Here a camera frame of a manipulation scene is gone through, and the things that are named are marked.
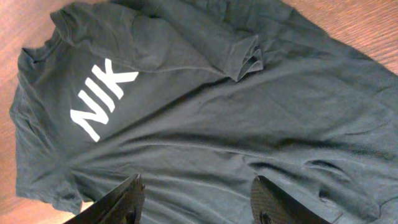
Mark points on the black Nike t-shirt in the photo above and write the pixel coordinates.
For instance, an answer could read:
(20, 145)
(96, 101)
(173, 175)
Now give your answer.
(200, 97)

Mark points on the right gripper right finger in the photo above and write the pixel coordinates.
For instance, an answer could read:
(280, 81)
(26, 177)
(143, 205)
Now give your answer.
(271, 205)

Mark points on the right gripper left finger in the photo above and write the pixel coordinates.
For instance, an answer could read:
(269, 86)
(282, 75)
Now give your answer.
(122, 205)

